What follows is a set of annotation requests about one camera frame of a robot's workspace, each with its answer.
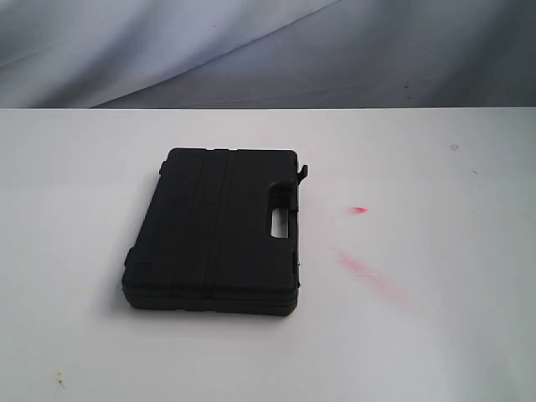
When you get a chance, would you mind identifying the white backdrop cloth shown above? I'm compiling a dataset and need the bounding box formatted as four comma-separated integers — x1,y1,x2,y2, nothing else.
1,1,535,108

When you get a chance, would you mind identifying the black plastic tool case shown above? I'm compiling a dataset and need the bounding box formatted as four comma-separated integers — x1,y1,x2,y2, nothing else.
121,147,308,316

